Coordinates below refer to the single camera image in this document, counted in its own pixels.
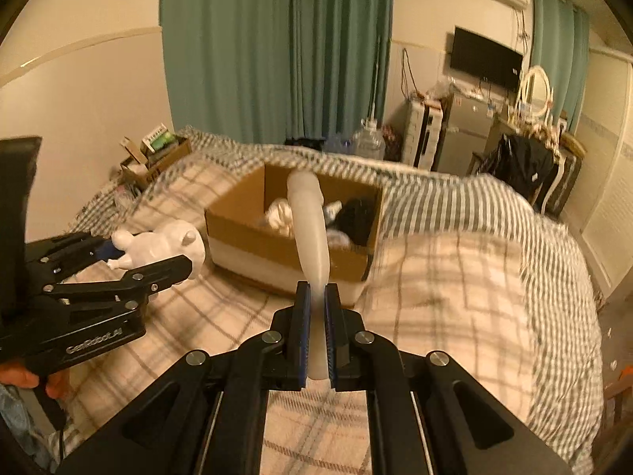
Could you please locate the small cardboard clutter box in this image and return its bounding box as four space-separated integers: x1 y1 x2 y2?
120 136 192 191

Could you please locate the grey mini fridge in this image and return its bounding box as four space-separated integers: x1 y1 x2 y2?
432 92 495 177

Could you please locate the white oval vanity mirror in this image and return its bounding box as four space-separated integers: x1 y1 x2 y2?
515 65 553 122

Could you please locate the translucent white shoehorn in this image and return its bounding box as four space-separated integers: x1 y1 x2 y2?
288 171 330 381

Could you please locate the plaid beige blanket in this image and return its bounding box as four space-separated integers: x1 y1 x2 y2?
59 158 538 475

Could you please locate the black wall television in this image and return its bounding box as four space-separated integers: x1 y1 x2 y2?
449 27 523 92

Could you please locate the green checkered bed sheet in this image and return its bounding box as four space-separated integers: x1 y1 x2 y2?
51 127 603 474

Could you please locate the open cardboard box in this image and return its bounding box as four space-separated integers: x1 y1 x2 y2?
205 164 383 308

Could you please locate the large clear water bottle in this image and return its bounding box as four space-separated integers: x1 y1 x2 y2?
352 118 385 161

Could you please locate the person's left hand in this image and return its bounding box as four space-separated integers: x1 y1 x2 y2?
0 360 70 399

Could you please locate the green white box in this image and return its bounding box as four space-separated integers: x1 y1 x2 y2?
140 123 177 154

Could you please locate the black jacket on chair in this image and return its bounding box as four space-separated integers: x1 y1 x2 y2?
479 134 555 201

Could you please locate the white cloth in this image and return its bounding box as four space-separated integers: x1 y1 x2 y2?
264 198 294 238

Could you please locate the white ceramic pig figurine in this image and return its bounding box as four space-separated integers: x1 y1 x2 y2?
106 220 206 280

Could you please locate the green curtain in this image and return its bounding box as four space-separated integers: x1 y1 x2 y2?
530 0 589 133
159 0 393 144

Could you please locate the black remote control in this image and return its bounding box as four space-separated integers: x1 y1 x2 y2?
336 198 377 248

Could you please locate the white louvered wardrobe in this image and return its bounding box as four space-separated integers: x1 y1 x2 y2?
562 47 632 298

